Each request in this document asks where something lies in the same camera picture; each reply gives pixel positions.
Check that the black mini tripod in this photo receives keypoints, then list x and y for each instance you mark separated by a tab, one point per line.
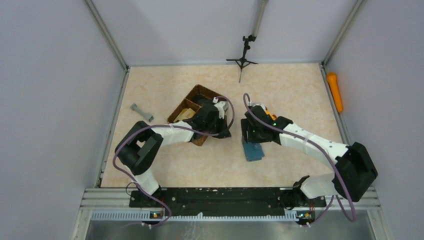
243	62

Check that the orange toy car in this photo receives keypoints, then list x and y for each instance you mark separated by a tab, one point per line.
272	116

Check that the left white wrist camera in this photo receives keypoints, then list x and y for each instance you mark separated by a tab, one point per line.
221	105

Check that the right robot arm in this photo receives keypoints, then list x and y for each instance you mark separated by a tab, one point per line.
352	169

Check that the grey plastic dumbbell part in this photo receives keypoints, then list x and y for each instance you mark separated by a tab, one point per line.
147	116

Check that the orange flashlight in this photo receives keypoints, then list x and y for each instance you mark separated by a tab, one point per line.
332	81

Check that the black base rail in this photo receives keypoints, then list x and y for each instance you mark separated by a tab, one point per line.
225	201

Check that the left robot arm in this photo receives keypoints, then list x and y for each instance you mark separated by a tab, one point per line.
138	149

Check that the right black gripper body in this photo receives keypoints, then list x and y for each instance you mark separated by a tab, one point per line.
255	135

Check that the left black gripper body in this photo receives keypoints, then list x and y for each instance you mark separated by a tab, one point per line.
211	127

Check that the brown woven divided basket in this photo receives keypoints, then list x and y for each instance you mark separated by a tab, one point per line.
184	131

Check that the yellow card in basket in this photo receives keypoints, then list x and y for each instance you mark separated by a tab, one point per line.
185	114

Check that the grey vertical pole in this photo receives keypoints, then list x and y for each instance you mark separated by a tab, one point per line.
259	16

